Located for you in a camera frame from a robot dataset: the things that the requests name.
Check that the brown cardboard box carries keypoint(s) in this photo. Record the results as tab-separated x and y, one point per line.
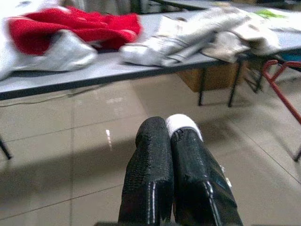
211	77

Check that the white grey garment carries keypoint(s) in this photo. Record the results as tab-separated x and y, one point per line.
68	54

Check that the black white-tipped left gripper right finger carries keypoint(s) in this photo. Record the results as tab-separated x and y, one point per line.
195	169

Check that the red fleece garment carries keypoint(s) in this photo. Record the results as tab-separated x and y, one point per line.
77	26

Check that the white T-shirt green print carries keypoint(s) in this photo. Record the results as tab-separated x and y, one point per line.
258	26

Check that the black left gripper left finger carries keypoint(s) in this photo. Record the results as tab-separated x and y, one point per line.
148	164

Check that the white printed garment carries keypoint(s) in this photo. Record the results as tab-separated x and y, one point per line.
178	40

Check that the grey table black edge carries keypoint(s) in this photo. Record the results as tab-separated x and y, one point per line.
270	5
105	68

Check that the beige trousers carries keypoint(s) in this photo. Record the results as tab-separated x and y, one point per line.
229	46

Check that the red clothes hanger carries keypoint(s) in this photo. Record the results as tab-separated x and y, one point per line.
281	94

